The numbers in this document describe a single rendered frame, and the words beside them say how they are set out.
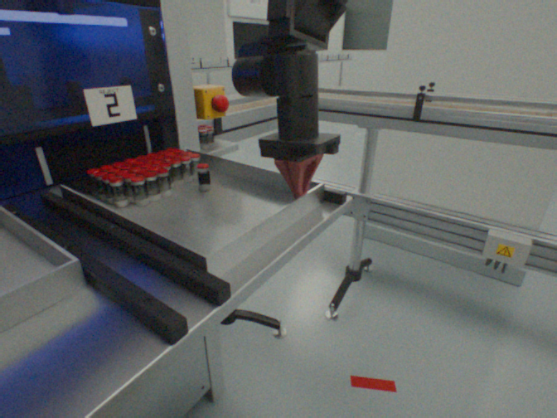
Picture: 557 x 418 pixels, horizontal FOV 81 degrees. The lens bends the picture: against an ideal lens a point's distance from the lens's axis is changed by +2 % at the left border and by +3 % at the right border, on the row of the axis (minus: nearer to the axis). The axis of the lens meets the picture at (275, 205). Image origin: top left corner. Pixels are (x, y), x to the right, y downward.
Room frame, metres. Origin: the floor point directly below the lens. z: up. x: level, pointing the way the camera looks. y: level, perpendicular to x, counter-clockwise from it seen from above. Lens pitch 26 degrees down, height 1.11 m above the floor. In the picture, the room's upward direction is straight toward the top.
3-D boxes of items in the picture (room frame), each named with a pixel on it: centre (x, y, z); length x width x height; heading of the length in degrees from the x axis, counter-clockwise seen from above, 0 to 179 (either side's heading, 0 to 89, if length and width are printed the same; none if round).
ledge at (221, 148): (0.86, 0.20, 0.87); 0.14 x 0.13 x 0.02; 54
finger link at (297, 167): (0.46, -0.03, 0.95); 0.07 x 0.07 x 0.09; 53
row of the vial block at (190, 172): (0.54, 0.20, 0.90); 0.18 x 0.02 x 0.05; 144
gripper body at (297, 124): (0.45, -0.03, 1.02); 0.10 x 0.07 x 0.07; 53
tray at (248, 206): (0.49, 0.13, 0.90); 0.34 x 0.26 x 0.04; 54
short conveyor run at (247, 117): (1.13, 0.12, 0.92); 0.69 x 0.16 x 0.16; 144
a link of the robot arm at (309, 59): (0.46, -0.02, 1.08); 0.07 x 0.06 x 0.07; 48
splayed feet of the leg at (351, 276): (1.29, -0.38, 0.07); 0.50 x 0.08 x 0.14; 144
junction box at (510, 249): (0.93, -0.78, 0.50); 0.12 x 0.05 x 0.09; 54
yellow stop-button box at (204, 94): (0.82, 0.17, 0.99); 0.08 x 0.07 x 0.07; 54
